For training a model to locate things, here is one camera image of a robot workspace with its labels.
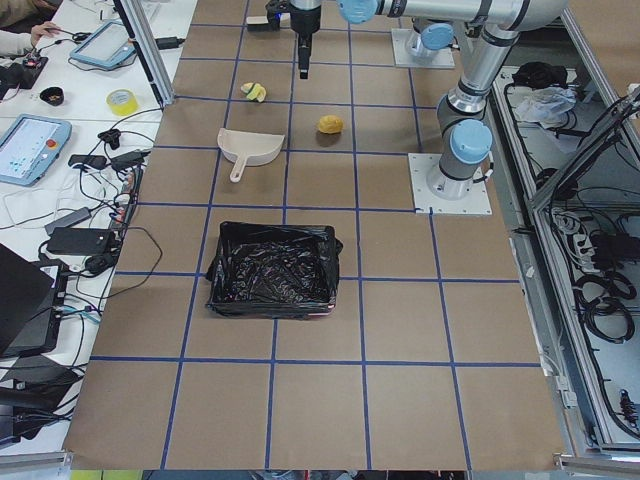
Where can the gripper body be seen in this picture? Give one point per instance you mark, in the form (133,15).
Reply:
(306,21)

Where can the blue teach pendant far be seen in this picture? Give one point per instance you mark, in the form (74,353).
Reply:
(106,48)

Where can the braided croissant bread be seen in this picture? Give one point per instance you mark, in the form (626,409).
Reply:
(247,89)

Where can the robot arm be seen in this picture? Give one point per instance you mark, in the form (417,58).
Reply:
(434,36)
(467,141)

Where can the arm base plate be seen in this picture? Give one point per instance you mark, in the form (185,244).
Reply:
(435,193)
(409,52)

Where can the yellow tape roll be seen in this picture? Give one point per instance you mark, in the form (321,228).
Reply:
(122,102)

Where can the person's hand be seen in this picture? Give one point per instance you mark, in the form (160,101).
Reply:
(46,29)

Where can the crumpled white cloth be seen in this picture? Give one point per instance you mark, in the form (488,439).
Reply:
(548,107)

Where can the beige plastic dustpan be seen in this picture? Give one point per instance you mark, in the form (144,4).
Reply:
(248,149)

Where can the yellow green sponge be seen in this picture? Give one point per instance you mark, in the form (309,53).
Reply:
(261,95)

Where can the black computer mouse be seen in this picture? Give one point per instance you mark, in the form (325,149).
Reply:
(98,264)

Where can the blue teach pendant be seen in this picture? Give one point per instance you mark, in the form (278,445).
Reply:
(106,48)
(30,146)

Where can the small black bowl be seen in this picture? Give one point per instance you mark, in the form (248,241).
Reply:
(53,96)

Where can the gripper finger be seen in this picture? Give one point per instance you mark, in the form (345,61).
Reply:
(304,52)

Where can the black-lined trash bin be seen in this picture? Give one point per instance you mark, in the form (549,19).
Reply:
(274,271)

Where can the black power adapter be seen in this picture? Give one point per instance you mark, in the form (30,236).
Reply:
(80,241)

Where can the aluminium frame post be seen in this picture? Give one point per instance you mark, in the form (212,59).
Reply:
(138,28)

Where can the blue teach pendant near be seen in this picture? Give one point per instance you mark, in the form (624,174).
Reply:
(30,146)

